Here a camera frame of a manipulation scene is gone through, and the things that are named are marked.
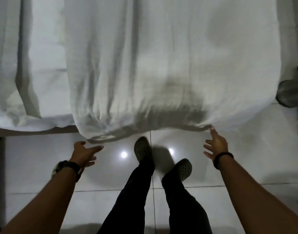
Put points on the person's right hand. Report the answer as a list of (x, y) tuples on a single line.
[(218, 147)]

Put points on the brown wooden bed frame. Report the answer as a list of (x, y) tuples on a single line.
[(29, 131)]

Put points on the person's left forearm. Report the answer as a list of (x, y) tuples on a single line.
[(41, 207)]

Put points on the person's left hand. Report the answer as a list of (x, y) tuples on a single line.
[(81, 154)]

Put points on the black trousers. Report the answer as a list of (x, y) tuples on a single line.
[(136, 199)]

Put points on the person's left thumb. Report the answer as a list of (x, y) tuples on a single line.
[(80, 143)]

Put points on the person's right thumb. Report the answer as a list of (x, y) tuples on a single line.
[(213, 132)]

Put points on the white bed sheet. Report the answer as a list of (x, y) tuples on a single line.
[(41, 70)]

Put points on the person's grey clog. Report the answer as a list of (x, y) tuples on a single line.
[(142, 148), (184, 169)]

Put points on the black wristband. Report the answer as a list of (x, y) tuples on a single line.
[(222, 157)]

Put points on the person's right middle finger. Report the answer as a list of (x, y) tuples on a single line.
[(207, 148)]

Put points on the dark wristwatch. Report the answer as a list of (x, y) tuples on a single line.
[(67, 168)]

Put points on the white blanket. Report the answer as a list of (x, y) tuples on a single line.
[(173, 70)]

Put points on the person's right forearm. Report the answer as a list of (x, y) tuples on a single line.
[(249, 194)]

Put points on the person's left grey clog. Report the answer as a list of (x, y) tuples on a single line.
[(142, 148)]

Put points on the person's right grey clog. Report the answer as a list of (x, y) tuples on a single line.
[(184, 169)]

